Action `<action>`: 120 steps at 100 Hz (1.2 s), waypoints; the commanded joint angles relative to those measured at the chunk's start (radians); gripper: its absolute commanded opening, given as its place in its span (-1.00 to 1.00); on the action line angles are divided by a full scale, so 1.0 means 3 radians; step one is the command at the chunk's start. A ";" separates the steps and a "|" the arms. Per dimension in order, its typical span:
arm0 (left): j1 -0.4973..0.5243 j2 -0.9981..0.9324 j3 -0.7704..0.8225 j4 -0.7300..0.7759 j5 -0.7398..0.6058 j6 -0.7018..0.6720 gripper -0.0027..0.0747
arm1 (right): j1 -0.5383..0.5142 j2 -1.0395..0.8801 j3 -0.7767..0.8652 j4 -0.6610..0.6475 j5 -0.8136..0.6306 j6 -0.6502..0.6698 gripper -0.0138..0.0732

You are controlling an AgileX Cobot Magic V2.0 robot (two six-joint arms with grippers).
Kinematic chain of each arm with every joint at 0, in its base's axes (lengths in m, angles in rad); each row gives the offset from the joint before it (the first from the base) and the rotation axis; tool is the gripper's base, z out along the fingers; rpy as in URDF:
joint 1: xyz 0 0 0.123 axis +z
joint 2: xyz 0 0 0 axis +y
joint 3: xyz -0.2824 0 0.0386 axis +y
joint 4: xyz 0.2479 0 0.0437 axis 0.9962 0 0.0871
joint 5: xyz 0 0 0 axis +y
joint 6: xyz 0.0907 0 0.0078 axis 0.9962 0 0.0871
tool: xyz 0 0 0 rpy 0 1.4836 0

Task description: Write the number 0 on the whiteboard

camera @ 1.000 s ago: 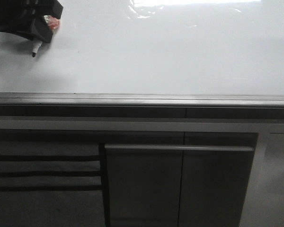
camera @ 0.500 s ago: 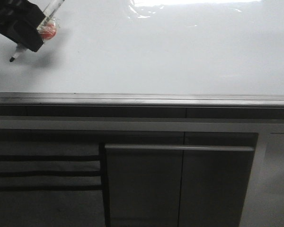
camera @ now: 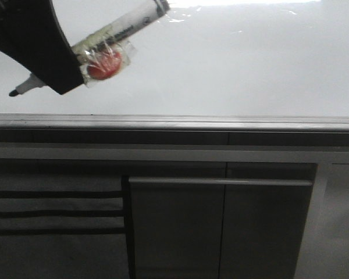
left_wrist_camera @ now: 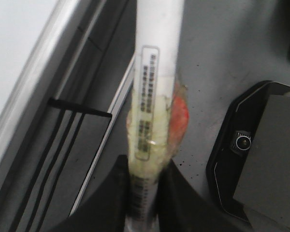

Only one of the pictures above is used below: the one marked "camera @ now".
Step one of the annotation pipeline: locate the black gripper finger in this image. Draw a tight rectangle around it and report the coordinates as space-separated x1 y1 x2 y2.
0 1 84 95

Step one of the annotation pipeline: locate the red magnet taped to marker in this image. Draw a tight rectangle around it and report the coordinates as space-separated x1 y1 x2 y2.
79 40 137 87

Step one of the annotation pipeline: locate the white black-tip whiteboard marker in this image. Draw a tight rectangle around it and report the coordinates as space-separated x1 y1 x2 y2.
9 1 170 96

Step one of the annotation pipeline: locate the white whiteboard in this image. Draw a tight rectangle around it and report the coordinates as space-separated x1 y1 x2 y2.
0 1 349 117

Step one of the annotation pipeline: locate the grey whiteboard stand frame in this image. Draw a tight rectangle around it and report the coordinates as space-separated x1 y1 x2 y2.
0 143 349 278

